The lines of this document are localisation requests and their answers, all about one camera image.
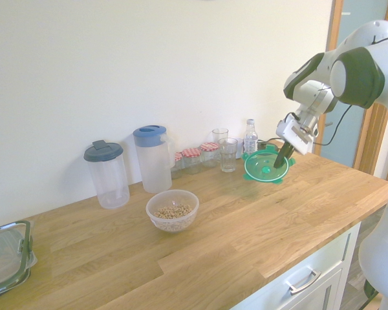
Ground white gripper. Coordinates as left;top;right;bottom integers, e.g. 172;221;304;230
273;118;313;169

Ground green round container lid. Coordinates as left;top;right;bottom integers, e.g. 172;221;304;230
241;143;297;185

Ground frosted white plastic bowl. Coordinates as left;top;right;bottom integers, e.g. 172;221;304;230
145;189;200;234

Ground medium jar red checkered lid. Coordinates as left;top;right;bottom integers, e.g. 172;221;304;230
182;147;203;176

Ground clear pitcher with blue lid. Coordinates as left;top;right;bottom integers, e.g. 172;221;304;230
132;124;177;194

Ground clear canister with dark lid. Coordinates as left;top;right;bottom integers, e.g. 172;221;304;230
83;139;131;211

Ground rectangular glass container green lid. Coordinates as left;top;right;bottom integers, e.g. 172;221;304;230
0;220;37;302

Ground black round lamp base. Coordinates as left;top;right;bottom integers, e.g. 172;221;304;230
257;138;281;152

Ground clear plastic water bottle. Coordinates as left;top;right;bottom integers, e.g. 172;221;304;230
242;118;259;156

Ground faceted clear drinking glass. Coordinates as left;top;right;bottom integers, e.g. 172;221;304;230
217;137;239;174

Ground plain clear drinking glass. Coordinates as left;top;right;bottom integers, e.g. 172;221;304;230
211;128;230;152

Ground white kitchen cabinet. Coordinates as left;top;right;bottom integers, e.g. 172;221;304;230
232;222;363;310

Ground cereal rings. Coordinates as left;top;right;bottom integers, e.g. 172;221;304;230
153;203;194;232

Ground frosted glass door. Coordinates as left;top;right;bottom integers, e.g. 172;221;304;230
310;0;388;169

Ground green curved tube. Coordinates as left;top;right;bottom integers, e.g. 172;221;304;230
363;280;380;302

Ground wooden door frame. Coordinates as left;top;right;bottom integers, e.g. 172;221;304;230
324;0;388;182

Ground silver drawer handle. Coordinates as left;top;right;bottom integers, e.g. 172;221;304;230
285;269;322;296

